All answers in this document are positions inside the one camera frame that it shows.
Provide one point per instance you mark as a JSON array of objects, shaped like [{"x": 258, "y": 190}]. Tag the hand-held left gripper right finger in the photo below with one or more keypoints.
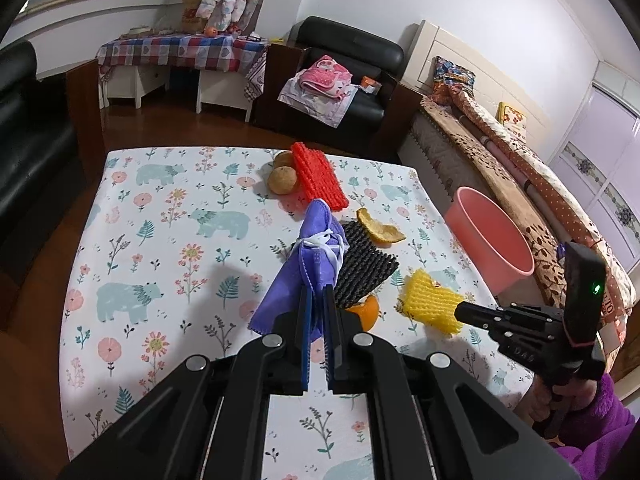
[{"x": 328, "y": 340}]

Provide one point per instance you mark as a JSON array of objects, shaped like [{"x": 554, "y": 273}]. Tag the orange peel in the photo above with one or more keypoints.
[{"x": 376, "y": 230}]

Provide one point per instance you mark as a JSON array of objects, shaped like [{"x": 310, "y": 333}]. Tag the red patterned hanging cloth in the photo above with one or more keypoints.
[{"x": 256, "y": 72}]

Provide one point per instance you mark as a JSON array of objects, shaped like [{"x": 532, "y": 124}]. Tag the red foam fruit net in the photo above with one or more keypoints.
[{"x": 317, "y": 180}]

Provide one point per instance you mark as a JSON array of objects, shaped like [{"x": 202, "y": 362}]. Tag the pale purple wardrobe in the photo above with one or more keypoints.
[{"x": 600, "y": 135}]

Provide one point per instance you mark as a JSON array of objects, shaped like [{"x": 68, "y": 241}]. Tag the yellow floral pillow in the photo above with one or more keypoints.
[{"x": 511, "y": 115}]

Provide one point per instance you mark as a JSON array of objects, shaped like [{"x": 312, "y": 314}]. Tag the person's right forearm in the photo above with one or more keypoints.
[{"x": 605, "y": 435}]

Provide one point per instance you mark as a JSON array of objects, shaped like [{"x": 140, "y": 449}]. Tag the person's right hand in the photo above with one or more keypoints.
[{"x": 540, "y": 402}]

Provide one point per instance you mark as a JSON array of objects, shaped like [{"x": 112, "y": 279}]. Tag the white quilted mattress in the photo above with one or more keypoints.
[{"x": 430, "y": 160}]

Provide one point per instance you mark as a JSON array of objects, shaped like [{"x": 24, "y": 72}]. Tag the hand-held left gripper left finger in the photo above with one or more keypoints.
[{"x": 305, "y": 340}]

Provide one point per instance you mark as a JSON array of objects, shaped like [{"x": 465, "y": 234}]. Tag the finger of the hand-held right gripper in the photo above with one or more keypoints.
[{"x": 475, "y": 314}]

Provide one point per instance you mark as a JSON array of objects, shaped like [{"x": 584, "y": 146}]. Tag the bed with brown blanket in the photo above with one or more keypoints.
[{"x": 480, "y": 150}]

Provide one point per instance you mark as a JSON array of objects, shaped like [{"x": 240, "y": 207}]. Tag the purple face mask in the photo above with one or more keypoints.
[{"x": 285, "y": 300}]

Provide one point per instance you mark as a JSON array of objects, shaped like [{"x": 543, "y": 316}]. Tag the pink folded blanket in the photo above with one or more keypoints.
[{"x": 325, "y": 75}]

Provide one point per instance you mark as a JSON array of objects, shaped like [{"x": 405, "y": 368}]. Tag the small orange box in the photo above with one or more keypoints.
[{"x": 370, "y": 85}]

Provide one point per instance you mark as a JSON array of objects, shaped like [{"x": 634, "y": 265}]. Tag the colourful cartoon pillow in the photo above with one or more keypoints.
[{"x": 452, "y": 77}]

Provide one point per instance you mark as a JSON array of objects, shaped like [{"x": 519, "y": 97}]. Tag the cream wooden headboard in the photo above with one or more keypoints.
[{"x": 425, "y": 55}]

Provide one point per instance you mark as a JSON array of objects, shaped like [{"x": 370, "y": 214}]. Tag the black leather armchair wooden arms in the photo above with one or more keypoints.
[
  {"x": 345, "y": 40},
  {"x": 30, "y": 135}
]

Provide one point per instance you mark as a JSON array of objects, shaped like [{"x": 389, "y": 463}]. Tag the pink plastic bucket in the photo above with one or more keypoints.
[{"x": 480, "y": 240}]

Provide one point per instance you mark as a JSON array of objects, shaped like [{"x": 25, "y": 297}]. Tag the white low table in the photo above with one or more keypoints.
[{"x": 220, "y": 92}]

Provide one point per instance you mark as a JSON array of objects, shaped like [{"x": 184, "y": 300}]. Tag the pale floral sheet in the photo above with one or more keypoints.
[{"x": 320, "y": 107}]

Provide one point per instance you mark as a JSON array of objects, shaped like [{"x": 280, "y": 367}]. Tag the red round fruit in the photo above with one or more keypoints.
[{"x": 211, "y": 32}]

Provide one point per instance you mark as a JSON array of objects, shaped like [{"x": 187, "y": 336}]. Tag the yellow foam fruit net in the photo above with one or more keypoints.
[{"x": 430, "y": 300}]

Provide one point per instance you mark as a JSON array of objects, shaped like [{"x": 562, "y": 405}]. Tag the black foam fruit net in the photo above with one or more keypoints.
[{"x": 360, "y": 265}]

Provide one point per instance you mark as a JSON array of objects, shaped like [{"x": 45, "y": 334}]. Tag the bed with patterned blankets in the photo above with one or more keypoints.
[{"x": 540, "y": 175}]

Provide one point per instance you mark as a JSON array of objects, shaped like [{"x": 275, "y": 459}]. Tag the brown walnut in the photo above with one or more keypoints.
[{"x": 283, "y": 159}]

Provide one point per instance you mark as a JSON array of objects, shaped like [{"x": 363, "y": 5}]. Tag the brown potato front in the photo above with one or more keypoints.
[{"x": 283, "y": 180}]

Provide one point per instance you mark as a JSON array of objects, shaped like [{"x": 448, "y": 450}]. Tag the orange mandarin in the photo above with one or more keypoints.
[{"x": 365, "y": 311}]

